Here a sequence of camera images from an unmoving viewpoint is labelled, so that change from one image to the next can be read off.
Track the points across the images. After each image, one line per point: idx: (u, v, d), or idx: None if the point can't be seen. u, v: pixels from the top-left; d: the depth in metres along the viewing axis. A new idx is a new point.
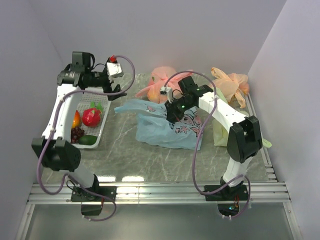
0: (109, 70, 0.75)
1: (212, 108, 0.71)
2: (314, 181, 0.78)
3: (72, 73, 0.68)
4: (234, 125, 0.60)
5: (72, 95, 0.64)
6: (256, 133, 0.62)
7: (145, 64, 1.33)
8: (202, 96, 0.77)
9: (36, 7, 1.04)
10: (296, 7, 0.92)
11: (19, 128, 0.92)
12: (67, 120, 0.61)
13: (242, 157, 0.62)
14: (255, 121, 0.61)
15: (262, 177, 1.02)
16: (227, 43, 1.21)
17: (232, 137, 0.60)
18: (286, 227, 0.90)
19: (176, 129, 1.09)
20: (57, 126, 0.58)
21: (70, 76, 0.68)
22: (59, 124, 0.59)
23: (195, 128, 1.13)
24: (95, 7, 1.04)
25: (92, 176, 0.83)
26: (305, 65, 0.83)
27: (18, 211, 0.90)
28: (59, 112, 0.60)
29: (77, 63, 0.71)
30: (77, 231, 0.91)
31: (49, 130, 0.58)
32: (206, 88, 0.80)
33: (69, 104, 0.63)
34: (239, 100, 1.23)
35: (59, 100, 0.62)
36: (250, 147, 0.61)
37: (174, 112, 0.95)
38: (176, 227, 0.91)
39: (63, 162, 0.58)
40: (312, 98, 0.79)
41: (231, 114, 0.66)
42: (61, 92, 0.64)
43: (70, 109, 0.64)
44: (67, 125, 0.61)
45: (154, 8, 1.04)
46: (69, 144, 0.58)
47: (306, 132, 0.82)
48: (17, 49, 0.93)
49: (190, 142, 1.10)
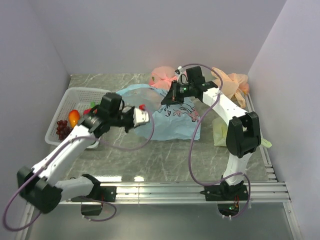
0: (135, 117, 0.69)
1: (214, 102, 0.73)
2: (314, 182, 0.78)
3: (95, 118, 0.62)
4: (234, 119, 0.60)
5: (84, 138, 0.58)
6: (255, 129, 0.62)
7: (145, 64, 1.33)
8: (206, 91, 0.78)
9: (35, 6, 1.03)
10: (296, 8, 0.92)
11: (19, 129, 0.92)
12: (64, 162, 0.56)
13: (239, 152, 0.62)
14: (255, 116, 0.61)
15: (262, 177, 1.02)
16: (227, 43, 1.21)
17: (231, 131, 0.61)
18: (286, 227, 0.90)
19: (166, 112, 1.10)
20: (50, 165, 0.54)
21: (91, 121, 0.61)
22: (52, 165, 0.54)
23: (191, 113, 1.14)
24: (95, 7, 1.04)
25: (91, 186, 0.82)
26: (306, 66, 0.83)
27: (17, 212, 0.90)
28: (59, 151, 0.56)
29: (103, 108, 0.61)
30: (77, 231, 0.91)
31: (41, 164, 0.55)
32: (211, 84, 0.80)
33: (75, 147, 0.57)
34: (239, 100, 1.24)
35: (68, 139, 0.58)
36: (248, 142, 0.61)
37: (173, 90, 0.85)
38: (177, 227, 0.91)
39: (36, 204, 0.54)
40: (312, 98, 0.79)
41: (232, 109, 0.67)
42: (75, 132, 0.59)
43: (75, 151, 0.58)
44: (62, 167, 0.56)
45: (155, 8, 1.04)
46: (51, 188, 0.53)
47: (307, 134, 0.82)
48: (17, 50, 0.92)
49: (188, 128, 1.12)
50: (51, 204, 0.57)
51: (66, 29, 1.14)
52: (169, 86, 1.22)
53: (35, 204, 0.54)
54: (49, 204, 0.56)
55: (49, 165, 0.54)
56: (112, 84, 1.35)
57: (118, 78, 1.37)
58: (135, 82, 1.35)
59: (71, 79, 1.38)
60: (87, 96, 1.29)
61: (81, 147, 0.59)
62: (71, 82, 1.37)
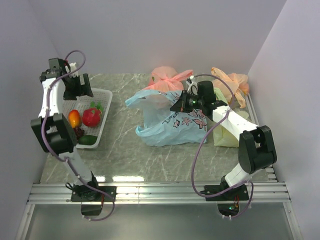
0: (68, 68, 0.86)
1: (222, 118, 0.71)
2: (313, 182, 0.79)
3: (52, 71, 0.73)
4: (245, 132, 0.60)
5: (58, 83, 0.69)
6: (268, 144, 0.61)
7: (145, 64, 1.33)
8: (216, 109, 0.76)
9: (35, 6, 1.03)
10: (296, 10, 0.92)
11: (19, 129, 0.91)
12: (59, 101, 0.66)
13: (253, 169, 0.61)
14: (267, 130, 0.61)
15: (262, 177, 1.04)
16: (227, 43, 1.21)
17: (242, 145, 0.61)
18: (286, 227, 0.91)
19: (174, 122, 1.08)
20: (51, 107, 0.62)
21: (52, 73, 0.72)
22: (52, 105, 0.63)
23: (198, 119, 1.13)
24: (96, 7, 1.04)
25: (90, 172, 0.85)
26: (306, 67, 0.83)
27: (17, 211, 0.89)
28: (49, 96, 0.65)
29: (54, 66, 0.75)
30: (77, 231, 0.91)
31: (44, 111, 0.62)
32: (221, 102, 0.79)
33: (57, 90, 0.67)
34: (239, 100, 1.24)
35: (46, 89, 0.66)
36: (262, 159, 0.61)
37: (183, 101, 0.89)
38: (177, 227, 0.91)
39: (63, 141, 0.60)
40: (313, 99, 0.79)
41: (242, 124, 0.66)
42: (46, 85, 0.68)
43: (59, 95, 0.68)
44: (60, 106, 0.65)
45: (155, 8, 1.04)
46: (66, 119, 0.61)
47: (307, 134, 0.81)
48: (17, 50, 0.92)
49: (195, 134, 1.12)
50: (74, 141, 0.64)
51: (66, 29, 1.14)
52: (169, 86, 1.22)
53: (61, 143, 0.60)
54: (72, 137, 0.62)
55: (51, 106, 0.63)
56: (112, 84, 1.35)
57: (119, 79, 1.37)
58: (135, 83, 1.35)
59: None
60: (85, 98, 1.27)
61: (60, 92, 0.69)
62: None
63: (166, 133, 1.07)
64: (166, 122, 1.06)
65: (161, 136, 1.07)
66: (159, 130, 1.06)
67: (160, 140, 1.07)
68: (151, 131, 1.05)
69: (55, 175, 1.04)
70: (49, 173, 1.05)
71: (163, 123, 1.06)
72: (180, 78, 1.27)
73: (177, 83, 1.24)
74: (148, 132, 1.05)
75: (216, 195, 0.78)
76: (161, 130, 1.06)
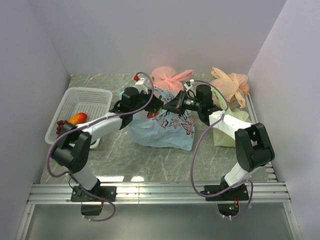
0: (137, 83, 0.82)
1: (217, 120, 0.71)
2: (314, 182, 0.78)
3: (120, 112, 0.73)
4: (239, 130, 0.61)
5: (116, 119, 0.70)
6: (264, 141, 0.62)
7: (145, 64, 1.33)
8: (211, 114, 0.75)
9: (35, 7, 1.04)
10: (296, 9, 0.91)
11: (19, 129, 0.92)
12: (101, 128, 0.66)
13: (251, 166, 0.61)
14: (261, 126, 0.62)
15: (262, 177, 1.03)
16: (227, 43, 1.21)
17: (238, 143, 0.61)
18: (286, 228, 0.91)
19: (162, 122, 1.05)
20: (90, 126, 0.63)
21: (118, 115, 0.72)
22: (93, 126, 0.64)
23: (187, 125, 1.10)
24: (95, 8, 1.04)
25: (95, 178, 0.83)
26: (306, 66, 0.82)
27: (18, 211, 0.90)
28: (99, 120, 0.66)
29: (124, 103, 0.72)
30: (77, 231, 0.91)
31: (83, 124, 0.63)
32: (217, 108, 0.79)
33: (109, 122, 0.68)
34: (239, 100, 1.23)
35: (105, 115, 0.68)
36: (259, 155, 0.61)
37: (180, 99, 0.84)
38: (176, 227, 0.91)
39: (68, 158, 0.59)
40: (313, 99, 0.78)
41: (237, 123, 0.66)
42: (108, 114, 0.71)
43: (107, 127, 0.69)
44: (97, 131, 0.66)
45: (155, 8, 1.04)
46: (89, 144, 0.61)
47: (307, 133, 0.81)
48: (17, 50, 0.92)
49: (181, 140, 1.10)
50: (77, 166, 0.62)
51: (66, 29, 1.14)
52: (169, 86, 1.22)
53: (64, 158, 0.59)
54: (77, 161, 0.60)
55: (91, 127, 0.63)
56: (112, 84, 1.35)
57: (119, 79, 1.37)
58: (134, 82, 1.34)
59: (71, 80, 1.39)
60: (87, 96, 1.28)
61: (112, 125, 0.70)
62: (72, 82, 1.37)
63: (152, 131, 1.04)
64: (155, 120, 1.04)
65: (146, 132, 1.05)
66: (147, 126, 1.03)
67: (145, 136, 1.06)
68: (138, 125, 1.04)
69: (54, 175, 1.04)
70: (49, 173, 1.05)
71: (152, 120, 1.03)
72: (180, 78, 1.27)
73: (177, 83, 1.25)
74: (134, 122, 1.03)
75: (216, 194, 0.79)
76: (148, 126, 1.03)
